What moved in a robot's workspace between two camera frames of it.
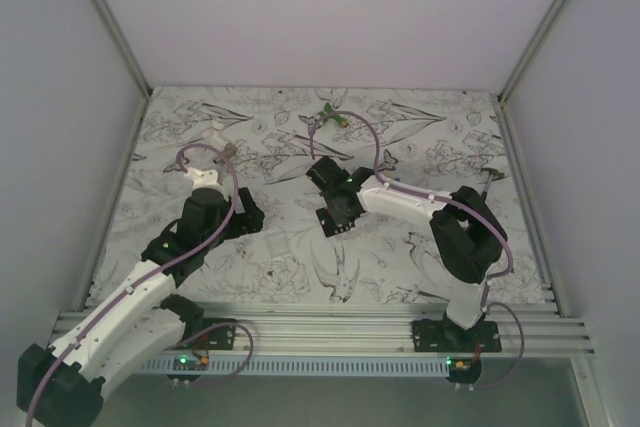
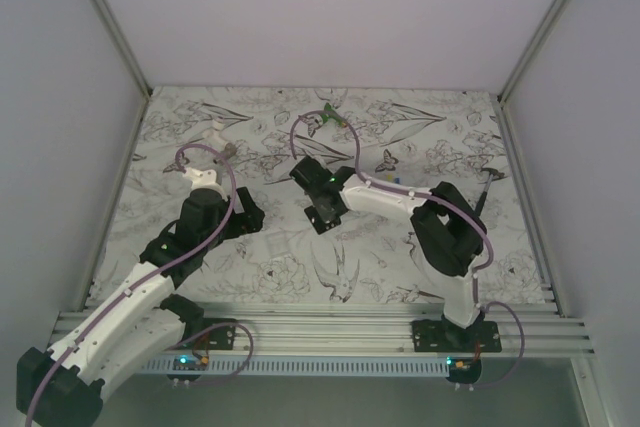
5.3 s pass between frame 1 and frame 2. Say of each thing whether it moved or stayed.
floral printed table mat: stayed
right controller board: stayed
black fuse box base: moved
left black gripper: stayed
